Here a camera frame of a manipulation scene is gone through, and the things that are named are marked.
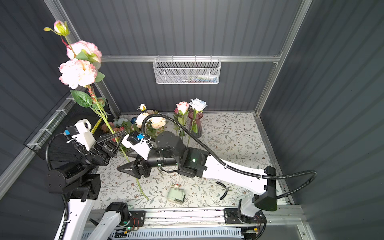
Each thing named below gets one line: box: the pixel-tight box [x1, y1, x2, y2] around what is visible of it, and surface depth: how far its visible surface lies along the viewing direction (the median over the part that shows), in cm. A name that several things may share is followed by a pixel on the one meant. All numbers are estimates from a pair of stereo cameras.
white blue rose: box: [187, 98, 208, 147], surface depth 66 cm
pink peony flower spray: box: [43, 20, 150, 201], surface depth 38 cm
